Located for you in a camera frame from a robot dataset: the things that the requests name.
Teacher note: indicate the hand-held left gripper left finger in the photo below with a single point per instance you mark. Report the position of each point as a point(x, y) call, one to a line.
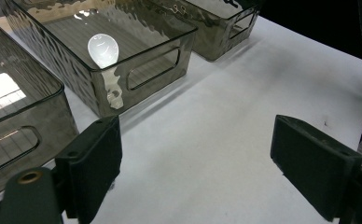
point(92, 168)

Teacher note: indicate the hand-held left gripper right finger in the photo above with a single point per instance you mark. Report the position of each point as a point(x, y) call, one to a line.
point(316, 165)

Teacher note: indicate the transparent grey plastic bin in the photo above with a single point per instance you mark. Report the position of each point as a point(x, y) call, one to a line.
point(51, 124)
point(184, 62)
point(213, 37)

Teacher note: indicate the white ceramic spoon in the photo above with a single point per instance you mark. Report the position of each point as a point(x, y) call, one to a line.
point(103, 49)

